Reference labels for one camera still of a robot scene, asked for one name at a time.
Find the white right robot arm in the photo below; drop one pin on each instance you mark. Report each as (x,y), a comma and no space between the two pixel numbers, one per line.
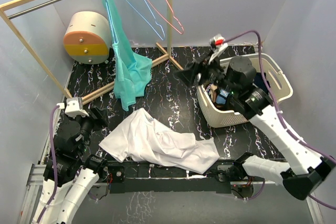
(303,170)

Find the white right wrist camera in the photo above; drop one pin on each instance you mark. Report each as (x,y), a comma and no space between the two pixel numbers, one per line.
(218,45)

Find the blue hanger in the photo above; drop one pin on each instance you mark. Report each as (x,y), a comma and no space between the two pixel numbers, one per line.
(143,9)
(111,25)

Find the cream plastic laundry basket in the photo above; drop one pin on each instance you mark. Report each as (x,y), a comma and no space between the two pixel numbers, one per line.
(278,82)

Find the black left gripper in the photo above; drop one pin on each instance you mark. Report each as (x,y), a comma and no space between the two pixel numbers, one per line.
(101,119)

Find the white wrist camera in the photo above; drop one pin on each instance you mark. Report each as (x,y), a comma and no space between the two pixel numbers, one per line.
(73,107)
(218,45)

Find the navy blue garment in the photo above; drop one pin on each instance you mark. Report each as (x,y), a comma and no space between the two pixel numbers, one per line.
(259,83)

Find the teal t shirt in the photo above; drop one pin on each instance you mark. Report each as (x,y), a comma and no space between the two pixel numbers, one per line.
(133,71)

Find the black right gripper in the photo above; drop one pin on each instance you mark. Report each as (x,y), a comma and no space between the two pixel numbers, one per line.
(189,75)

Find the aluminium base frame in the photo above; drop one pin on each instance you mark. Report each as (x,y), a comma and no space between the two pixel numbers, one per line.
(146,193)

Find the cream round drawer cabinet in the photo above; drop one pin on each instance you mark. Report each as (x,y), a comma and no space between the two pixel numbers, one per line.
(88,38)

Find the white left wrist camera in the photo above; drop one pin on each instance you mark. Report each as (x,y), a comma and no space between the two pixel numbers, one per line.
(73,107)

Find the white t shirt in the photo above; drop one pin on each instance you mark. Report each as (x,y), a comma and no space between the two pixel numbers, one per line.
(143,138)

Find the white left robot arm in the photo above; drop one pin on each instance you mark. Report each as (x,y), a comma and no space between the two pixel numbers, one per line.
(67,178)

